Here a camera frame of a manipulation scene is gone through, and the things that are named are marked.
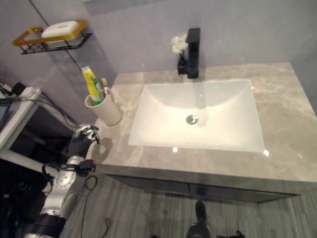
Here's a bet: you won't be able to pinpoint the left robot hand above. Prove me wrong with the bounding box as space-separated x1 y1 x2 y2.
67 124 101 159

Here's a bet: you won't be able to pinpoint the beige cup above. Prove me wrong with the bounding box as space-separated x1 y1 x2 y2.
84 87 123 127

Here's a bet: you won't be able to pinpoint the chrome sink drain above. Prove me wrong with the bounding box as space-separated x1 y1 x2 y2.
185 114 199 125

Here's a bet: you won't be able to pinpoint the white sink basin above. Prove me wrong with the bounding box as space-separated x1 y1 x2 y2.
127 78 266 154

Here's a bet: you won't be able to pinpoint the white pipe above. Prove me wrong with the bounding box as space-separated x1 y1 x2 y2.
0 148 70 176

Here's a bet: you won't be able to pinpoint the yellow green toothpaste tube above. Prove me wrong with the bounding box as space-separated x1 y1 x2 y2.
82 65 105 106

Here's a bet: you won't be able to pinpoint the white side table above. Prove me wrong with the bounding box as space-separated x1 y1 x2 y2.
0 85 42 149

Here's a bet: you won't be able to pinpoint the black power adapter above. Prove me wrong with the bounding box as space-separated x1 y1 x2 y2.
11 82 27 96

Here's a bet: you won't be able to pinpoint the gold and black soap rack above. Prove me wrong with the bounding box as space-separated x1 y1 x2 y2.
12 19 93 56

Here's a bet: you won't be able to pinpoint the white soap bar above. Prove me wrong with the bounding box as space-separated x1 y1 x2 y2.
41 21 80 39

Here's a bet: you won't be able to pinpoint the grey vanity cabinet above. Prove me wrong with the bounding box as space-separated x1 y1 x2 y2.
99 171 306 204

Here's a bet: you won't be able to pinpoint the robot leg and foot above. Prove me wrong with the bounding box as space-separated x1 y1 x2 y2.
185 200 211 238

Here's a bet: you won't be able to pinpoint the white flowers in black vase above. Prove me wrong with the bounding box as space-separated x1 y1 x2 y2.
170 34 188 65

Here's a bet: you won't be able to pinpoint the black faucet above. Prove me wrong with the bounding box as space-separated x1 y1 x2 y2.
177 27 201 80

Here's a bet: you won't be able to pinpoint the black cable on table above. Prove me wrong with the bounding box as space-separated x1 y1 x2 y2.
0 95 82 129

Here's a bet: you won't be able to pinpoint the black cable on floor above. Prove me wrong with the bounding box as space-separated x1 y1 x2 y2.
69 173 111 235

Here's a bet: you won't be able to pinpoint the toothbrush with beige handle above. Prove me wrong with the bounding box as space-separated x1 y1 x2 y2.
101 77 117 103

